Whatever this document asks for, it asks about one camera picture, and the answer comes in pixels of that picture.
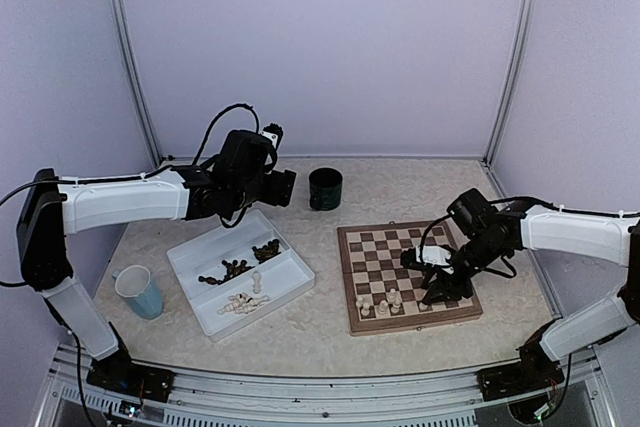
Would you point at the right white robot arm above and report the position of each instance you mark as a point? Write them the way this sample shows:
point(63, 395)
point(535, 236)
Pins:
point(495, 230)

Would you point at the white chess pieces pile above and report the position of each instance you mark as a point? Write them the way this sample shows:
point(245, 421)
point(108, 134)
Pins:
point(243, 303)

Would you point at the left aluminium frame post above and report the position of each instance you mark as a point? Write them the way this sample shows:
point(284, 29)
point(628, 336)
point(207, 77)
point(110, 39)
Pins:
point(133, 78)

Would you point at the aluminium front rail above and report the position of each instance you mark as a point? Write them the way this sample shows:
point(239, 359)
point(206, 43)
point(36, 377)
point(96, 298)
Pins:
point(207, 398)

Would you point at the dark green cup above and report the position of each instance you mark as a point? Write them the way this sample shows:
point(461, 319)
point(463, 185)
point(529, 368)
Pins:
point(325, 189)

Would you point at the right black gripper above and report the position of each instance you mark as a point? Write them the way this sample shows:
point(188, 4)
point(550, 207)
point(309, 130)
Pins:
point(454, 290)

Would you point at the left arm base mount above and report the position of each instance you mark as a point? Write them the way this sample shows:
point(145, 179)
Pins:
point(131, 379)

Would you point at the aluminium frame post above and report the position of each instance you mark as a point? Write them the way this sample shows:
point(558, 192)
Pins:
point(510, 83)
point(133, 78)

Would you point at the right aluminium frame post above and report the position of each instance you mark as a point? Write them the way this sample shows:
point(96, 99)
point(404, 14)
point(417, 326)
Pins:
point(510, 83)

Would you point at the light blue pitcher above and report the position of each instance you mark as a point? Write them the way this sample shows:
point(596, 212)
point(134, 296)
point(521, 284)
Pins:
point(136, 287)

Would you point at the wooden chess board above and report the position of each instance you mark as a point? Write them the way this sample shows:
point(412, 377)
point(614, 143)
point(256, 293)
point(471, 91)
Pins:
point(370, 261)

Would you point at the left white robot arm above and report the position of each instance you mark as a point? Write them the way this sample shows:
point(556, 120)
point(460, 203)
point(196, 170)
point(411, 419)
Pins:
point(56, 207)

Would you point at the white chess piece tall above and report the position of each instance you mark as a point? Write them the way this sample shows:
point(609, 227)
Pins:
point(257, 286)

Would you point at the white plastic tray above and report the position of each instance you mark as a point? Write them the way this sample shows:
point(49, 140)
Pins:
point(284, 277)

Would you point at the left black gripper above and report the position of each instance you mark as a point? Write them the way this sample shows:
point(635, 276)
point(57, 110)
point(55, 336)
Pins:
point(280, 193)

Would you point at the dark chess pieces pile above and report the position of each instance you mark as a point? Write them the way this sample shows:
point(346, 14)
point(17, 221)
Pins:
point(235, 268)

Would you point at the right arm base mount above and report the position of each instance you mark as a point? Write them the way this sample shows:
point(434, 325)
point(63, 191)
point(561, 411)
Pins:
point(511, 380)

